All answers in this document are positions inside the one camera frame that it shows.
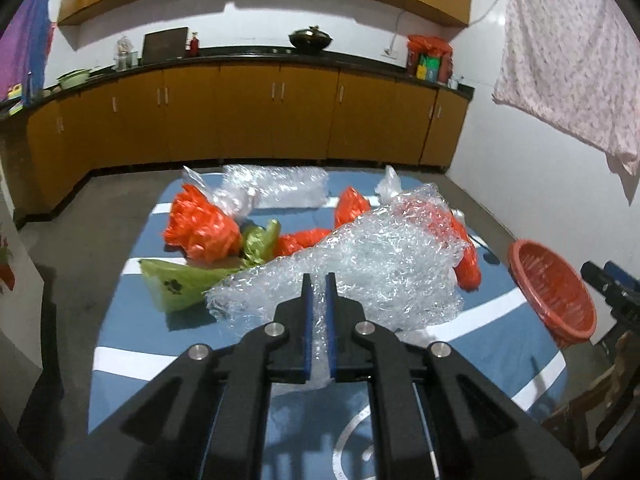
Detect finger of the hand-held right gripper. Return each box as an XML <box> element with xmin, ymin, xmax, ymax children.
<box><xmin>603</xmin><ymin>260</ymin><xmax>640</xmax><ymax>332</ymax></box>
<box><xmin>581</xmin><ymin>261</ymin><xmax>615</xmax><ymax>295</ymax></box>

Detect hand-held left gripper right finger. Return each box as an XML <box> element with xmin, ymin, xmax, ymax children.
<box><xmin>325</xmin><ymin>272</ymin><xmax>586</xmax><ymax>480</ymax></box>

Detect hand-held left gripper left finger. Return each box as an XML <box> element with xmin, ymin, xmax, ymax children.
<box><xmin>45</xmin><ymin>272</ymin><xmax>315</xmax><ymax>480</ymax></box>

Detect red plastic basket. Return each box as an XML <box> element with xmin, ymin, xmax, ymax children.
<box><xmin>508</xmin><ymin>239</ymin><xmax>599</xmax><ymax>350</ymax></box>

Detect large bubble wrap sheet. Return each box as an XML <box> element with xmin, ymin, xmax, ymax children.
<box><xmin>205</xmin><ymin>183</ymin><xmax>476</xmax><ymax>390</ymax></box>

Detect olive green bag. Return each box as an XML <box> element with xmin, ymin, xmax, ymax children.
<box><xmin>241</xmin><ymin>219</ymin><xmax>281</xmax><ymax>269</ymax></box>

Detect green paw print bag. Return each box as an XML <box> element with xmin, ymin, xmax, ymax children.
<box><xmin>138</xmin><ymin>258</ymin><xmax>242</xmax><ymax>314</ymax></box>

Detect large orange plastic bag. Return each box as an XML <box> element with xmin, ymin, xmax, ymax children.
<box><xmin>163</xmin><ymin>183</ymin><xmax>245</xmax><ymax>264</ymax></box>

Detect small clear plastic bag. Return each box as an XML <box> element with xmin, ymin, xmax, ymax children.
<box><xmin>374</xmin><ymin>165</ymin><xmax>404</xmax><ymax>202</ymax></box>

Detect wooden chair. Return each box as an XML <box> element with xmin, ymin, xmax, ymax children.
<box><xmin>544</xmin><ymin>330</ymin><xmax>640</xmax><ymax>467</ymax></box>

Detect blue white striped blanket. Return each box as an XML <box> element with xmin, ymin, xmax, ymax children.
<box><xmin>87</xmin><ymin>167</ymin><xmax>569</xmax><ymax>480</ymax></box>

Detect pink floral hanging cloth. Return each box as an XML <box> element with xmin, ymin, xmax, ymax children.
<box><xmin>492</xmin><ymin>0</ymin><xmax>640</xmax><ymax>206</ymax></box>

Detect wooden kitchen base cabinets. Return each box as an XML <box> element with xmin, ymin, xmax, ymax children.
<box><xmin>0</xmin><ymin>60</ymin><xmax>471</xmax><ymax>222</ymax></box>

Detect black kitchen countertop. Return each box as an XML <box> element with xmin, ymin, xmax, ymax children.
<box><xmin>0</xmin><ymin>46</ymin><xmax>475</xmax><ymax>119</ymax></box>

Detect red bag of goods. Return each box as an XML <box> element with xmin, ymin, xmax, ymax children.
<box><xmin>405</xmin><ymin>34</ymin><xmax>454</xmax><ymax>84</ymax></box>

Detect black wok with lid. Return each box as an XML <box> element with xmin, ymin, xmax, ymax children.
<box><xmin>288</xmin><ymin>24</ymin><xmax>332</xmax><ymax>54</ymax></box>

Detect dark brown cutting board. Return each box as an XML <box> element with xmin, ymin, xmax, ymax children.
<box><xmin>141</xmin><ymin>27</ymin><xmax>190</xmax><ymax>65</ymax></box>

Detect plastic wrapped jar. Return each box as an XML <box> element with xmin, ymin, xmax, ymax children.
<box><xmin>114</xmin><ymin>34</ymin><xmax>139</xmax><ymax>71</ymax></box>

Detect green enamel basin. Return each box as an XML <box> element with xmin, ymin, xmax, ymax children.
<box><xmin>56</xmin><ymin>69</ymin><xmax>92</xmax><ymax>91</ymax></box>

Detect colourful small box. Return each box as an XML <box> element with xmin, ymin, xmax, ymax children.
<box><xmin>4</xmin><ymin>84</ymin><xmax>27</xmax><ymax>115</ymax></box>

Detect purple hanging quilt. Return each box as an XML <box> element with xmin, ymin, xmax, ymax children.
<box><xmin>0</xmin><ymin>0</ymin><xmax>51</xmax><ymax>105</ymax></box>

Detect blue hanging cloth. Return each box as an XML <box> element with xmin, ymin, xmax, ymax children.
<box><xmin>29</xmin><ymin>0</ymin><xmax>59</xmax><ymax>97</ymax></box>

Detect flower wall decal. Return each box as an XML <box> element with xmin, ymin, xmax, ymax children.
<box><xmin>0</xmin><ymin>232</ymin><xmax>17</xmax><ymax>292</ymax></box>

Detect white wall cable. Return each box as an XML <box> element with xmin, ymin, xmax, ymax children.
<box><xmin>388</xmin><ymin>0</ymin><xmax>508</xmax><ymax>52</ymax></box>

